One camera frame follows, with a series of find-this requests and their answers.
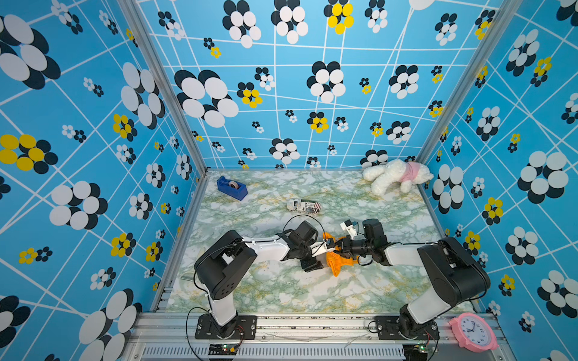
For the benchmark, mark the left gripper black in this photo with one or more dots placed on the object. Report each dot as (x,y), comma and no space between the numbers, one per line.
(311,265)

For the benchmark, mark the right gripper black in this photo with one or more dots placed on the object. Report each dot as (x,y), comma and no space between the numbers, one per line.
(347,246)

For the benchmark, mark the orange towel cloth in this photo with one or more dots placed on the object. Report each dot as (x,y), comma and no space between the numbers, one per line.
(336,261)

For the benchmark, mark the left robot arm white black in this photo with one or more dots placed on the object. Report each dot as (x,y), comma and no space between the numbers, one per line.
(223,266)

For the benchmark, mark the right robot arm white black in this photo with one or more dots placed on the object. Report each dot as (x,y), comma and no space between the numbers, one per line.
(455,277)

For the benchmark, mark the newspaper print pouch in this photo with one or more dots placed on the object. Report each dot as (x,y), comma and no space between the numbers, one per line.
(304,206)

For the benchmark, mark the white plush toy pink shirt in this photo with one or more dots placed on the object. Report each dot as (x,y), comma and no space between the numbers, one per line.
(406,174)

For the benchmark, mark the blue tape dispenser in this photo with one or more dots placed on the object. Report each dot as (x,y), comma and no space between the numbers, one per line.
(232,188)

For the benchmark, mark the pink alarm clock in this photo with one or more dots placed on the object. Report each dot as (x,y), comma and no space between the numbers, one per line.
(473,333)

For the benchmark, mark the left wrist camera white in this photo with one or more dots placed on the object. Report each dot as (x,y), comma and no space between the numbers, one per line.
(323,248)

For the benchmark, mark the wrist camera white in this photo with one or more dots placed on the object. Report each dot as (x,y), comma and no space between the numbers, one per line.
(350,227)
(323,248)

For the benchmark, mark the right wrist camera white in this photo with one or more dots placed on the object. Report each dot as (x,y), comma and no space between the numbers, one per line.
(350,227)

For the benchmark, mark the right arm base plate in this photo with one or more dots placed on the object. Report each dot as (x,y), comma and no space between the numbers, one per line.
(401,328)

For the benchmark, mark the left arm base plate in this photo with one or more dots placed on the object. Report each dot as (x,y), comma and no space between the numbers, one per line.
(240,327)

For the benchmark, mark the aluminium frame rail front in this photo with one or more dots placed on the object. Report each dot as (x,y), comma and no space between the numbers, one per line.
(171,336)

